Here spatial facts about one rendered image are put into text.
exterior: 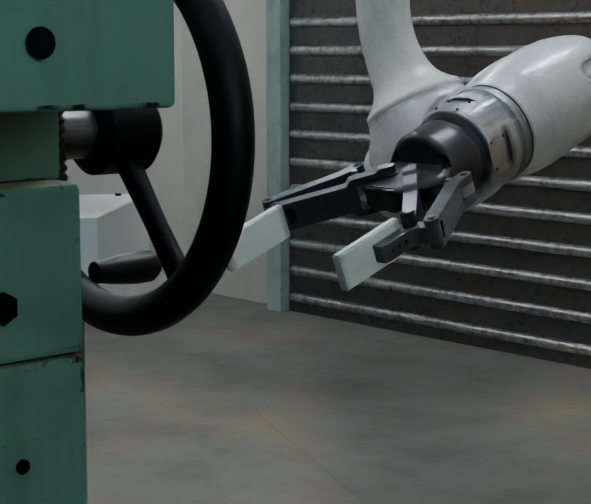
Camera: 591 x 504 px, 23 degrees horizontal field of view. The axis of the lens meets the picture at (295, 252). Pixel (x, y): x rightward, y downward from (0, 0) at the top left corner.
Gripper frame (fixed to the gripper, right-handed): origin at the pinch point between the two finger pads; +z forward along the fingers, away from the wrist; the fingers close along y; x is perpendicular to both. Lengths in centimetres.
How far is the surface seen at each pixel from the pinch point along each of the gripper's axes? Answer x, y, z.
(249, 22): 61, -295, -240
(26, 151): -23.2, 20.6, 30.3
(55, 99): -28, 31, 34
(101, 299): -5.0, -0.2, 17.2
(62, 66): -29, 31, 33
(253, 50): 70, -293, -237
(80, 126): -17.8, 2.2, 15.7
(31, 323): -15.6, 22.5, 34.4
